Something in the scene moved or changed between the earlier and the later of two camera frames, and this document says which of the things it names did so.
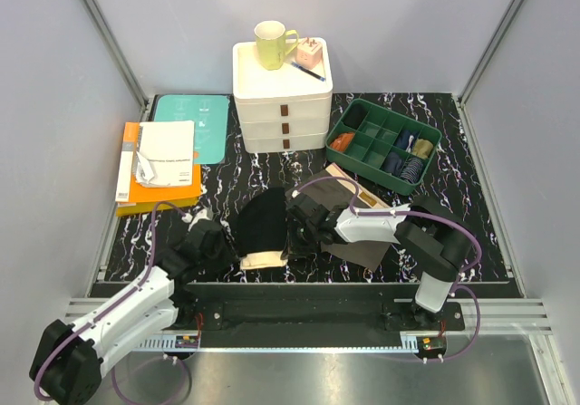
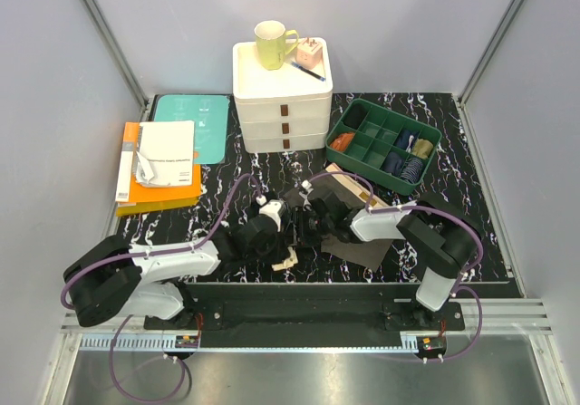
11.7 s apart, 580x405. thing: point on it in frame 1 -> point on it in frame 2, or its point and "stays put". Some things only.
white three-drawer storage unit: [285, 110] stays put
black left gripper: [229, 256] -> [275, 242]
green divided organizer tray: [382, 146] stays put
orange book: [133, 199] stays put
